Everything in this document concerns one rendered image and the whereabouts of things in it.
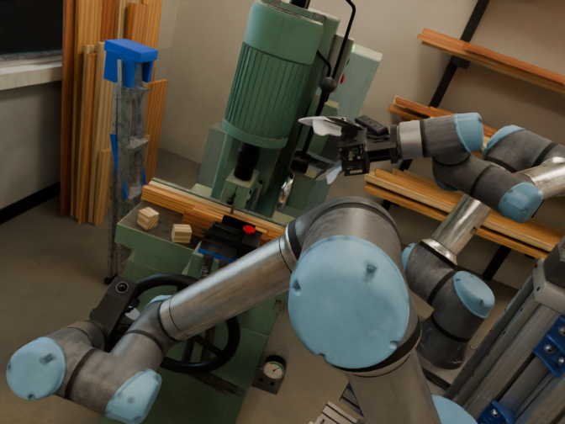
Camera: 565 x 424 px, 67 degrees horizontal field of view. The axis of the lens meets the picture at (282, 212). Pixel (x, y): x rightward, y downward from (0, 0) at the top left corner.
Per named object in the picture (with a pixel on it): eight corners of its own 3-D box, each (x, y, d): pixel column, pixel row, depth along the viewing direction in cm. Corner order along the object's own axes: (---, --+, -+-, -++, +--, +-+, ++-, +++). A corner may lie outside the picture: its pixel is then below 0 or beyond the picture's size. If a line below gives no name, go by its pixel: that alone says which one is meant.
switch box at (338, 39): (316, 87, 131) (335, 33, 124) (319, 82, 140) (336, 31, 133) (335, 93, 131) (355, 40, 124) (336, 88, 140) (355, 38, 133)
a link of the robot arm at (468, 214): (426, 305, 113) (561, 135, 107) (383, 271, 121) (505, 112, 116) (436, 310, 122) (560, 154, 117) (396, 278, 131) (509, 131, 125)
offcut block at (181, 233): (187, 235, 116) (190, 225, 115) (189, 243, 114) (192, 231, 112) (171, 235, 114) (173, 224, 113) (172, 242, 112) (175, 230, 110)
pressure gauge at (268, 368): (257, 378, 119) (266, 358, 115) (261, 368, 122) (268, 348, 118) (279, 386, 119) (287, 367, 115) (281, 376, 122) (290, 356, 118)
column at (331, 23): (203, 216, 147) (260, -8, 114) (220, 192, 167) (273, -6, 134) (264, 238, 147) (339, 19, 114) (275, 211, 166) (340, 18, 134)
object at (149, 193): (140, 198, 125) (143, 187, 123) (144, 196, 127) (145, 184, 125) (355, 274, 125) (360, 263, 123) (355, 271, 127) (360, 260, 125)
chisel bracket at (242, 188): (218, 206, 118) (224, 179, 114) (230, 188, 130) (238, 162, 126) (243, 215, 118) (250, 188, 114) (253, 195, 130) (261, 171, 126)
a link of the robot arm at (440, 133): (483, 161, 83) (485, 134, 76) (424, 168, 87) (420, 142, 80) (478, 129, 87) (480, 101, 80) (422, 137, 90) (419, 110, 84)
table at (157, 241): (93, 260, 106) (95, 241, 103) (146, 209, 133) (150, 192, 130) (324, 341, 106) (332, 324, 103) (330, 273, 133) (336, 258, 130)
